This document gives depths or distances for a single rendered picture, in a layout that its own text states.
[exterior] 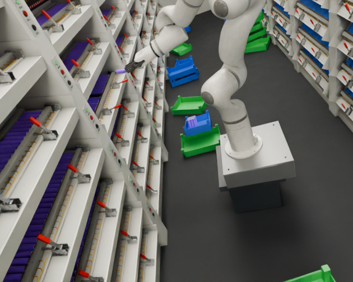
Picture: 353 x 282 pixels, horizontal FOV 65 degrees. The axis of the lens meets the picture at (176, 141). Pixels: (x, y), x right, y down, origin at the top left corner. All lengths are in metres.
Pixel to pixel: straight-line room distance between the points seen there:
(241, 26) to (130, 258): 0.99
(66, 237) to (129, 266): 0.41
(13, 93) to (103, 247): 0.59
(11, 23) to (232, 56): 0.73
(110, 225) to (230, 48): 0.79
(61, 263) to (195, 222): 0.98
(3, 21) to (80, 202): 0.59
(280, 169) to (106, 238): 0.80
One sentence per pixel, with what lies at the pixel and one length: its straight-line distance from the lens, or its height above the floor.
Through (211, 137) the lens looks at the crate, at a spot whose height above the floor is 0.00.
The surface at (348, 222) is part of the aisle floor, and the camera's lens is 1.60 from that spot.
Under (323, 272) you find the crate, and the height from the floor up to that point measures 0.39.
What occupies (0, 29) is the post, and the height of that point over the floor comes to 1.26.
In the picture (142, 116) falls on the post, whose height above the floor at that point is 0.44.
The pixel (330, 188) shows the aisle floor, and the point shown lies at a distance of 1.72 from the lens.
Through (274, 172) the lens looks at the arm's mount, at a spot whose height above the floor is 0.34.
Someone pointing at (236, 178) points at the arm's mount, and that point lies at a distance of 1.35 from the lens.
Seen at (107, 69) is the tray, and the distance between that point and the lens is 1.75.
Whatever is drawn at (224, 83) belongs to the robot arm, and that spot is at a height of 0.78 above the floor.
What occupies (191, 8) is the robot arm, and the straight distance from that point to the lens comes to 1.14.
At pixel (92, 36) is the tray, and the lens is 1.69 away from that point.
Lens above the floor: 1.33
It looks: 36 degrees down
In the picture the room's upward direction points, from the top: 24 degrees counter-clockwise
